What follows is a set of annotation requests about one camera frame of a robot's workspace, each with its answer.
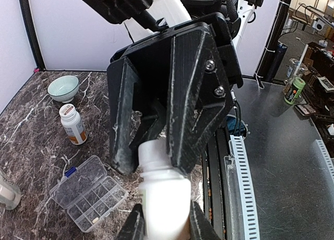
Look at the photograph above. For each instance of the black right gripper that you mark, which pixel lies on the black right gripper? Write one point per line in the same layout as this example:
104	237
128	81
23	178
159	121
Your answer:
190	70

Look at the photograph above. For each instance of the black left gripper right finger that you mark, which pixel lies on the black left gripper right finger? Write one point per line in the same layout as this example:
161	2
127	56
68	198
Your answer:
200	227

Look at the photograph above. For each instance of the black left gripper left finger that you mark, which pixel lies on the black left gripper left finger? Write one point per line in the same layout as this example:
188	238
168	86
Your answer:
134	226

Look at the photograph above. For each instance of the small white bottle cap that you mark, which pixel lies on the small white bottle cap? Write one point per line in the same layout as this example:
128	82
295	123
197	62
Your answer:
164	192

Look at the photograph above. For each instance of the clear plastic pill organizer box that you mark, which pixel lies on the clear plastic pill organizer box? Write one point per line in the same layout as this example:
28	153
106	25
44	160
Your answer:
88	194

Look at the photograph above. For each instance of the white pill bottle orange label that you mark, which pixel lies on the white pill bottle orange label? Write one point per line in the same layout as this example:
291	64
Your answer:
73	124

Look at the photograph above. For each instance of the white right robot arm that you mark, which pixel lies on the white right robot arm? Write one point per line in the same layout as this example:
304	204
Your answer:
147	126

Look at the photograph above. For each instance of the right celadon green bowl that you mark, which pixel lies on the right celadon green bowl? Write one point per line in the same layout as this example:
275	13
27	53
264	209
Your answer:
64	88

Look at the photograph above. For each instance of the beige ceramic mug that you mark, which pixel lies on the beige ceramic mug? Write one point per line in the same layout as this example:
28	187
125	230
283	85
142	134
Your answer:
10	192

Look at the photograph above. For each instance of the green labelled background canister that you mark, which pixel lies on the green labelled background canister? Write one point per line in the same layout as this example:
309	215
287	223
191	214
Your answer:
294	90

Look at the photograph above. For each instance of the black front table rail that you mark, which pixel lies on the black front table rail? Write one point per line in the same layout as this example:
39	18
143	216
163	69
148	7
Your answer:
215	159

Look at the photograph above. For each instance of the white slotted cable duct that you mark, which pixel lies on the white slotted cable duct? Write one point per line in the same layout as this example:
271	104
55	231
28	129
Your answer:
246	190

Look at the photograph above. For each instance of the black right frame post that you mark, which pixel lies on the black right frame post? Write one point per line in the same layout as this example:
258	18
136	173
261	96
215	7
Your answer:
31	34

